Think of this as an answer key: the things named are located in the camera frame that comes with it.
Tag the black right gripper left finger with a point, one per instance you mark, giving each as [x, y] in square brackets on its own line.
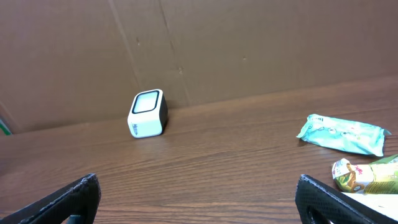
[76, 202]

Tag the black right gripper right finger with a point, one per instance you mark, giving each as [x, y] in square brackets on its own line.
[319, 203]

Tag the green drink carton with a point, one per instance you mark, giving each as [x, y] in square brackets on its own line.
[378, 177]

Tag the mint green tissue pack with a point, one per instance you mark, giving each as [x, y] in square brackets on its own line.
[344, 135]

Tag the white tube gold cap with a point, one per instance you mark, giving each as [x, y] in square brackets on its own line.
[385, 204]

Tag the white barcode scanner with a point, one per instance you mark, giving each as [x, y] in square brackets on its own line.
[148, 115]

